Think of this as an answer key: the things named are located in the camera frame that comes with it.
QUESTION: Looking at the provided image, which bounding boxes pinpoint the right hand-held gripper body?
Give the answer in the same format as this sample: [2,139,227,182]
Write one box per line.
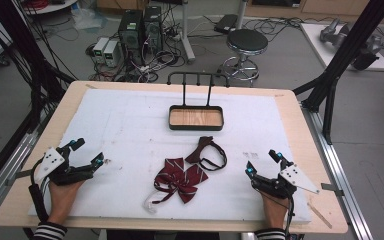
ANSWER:
[253,163,321,200]

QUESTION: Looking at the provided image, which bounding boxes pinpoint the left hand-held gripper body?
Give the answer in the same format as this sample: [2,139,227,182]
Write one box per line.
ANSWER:
[34,145,94,187]

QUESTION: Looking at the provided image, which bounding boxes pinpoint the dark red bow tie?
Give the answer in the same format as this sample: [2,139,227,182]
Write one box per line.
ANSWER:
[184,135,228,172]

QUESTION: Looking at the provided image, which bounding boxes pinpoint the person's left hand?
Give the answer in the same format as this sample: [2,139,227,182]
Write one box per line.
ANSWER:
[48,180,85,225]

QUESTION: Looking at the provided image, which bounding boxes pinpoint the person's right hand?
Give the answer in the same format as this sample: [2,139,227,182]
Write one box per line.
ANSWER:
[260,192,290,230]

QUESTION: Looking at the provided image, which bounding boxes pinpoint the thin wooden stick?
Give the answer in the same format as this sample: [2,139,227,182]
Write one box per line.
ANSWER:
[306,201,333,230]

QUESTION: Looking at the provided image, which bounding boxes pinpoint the striped dark red bow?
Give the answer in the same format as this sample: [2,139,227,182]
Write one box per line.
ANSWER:
[143,157,210,214]

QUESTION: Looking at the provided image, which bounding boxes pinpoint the black rack with wooden tray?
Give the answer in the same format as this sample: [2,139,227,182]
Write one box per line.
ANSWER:
[166,71,230,132]

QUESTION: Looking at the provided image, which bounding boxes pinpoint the white power supply unit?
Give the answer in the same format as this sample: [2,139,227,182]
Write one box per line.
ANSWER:
[92,36,110,64]
[103,39,120,68]

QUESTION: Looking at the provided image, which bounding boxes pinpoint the white floor board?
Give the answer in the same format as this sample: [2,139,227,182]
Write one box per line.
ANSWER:
[299,22,384,73]

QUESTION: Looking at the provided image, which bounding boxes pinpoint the black round stool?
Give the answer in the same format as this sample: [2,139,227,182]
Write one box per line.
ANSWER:
[217,28,269,83]

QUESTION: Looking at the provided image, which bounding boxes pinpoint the black computer tower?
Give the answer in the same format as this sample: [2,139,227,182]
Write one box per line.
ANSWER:
[117,9,144,66]
[143,5,164,54]

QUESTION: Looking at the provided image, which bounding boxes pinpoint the round white table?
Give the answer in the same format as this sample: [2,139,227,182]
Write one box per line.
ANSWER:
[23,0,79,16]

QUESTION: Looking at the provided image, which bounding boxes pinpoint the flat black box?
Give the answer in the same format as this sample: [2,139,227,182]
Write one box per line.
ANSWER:
[213,13,238,34]

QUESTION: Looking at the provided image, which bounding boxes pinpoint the white table leg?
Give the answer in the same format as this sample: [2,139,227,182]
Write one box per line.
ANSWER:
[179,0,196,64]

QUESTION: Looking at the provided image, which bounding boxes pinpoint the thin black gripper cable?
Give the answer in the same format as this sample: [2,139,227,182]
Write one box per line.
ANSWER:
[284,195,297,236]

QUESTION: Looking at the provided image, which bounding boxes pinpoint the grey metal bracket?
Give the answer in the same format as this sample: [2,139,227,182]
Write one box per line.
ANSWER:
[320,182,345,198]
[4,169,34,187]

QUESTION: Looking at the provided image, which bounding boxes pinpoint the thick black gripper cable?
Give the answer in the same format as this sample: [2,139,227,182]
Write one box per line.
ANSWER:
[28,158,51,223]

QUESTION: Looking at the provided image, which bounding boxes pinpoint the aluminium rail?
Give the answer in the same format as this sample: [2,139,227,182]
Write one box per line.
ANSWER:
[301,103,374,240]
[0,131,39,218]

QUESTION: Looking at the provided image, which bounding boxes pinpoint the tangle of floor cables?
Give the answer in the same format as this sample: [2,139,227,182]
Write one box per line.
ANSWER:
[86,29,188,84]

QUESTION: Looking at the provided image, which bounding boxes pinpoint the black metal frame post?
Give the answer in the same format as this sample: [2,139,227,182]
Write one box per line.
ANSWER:
[0,0,66,134]
[293,0,384,146]

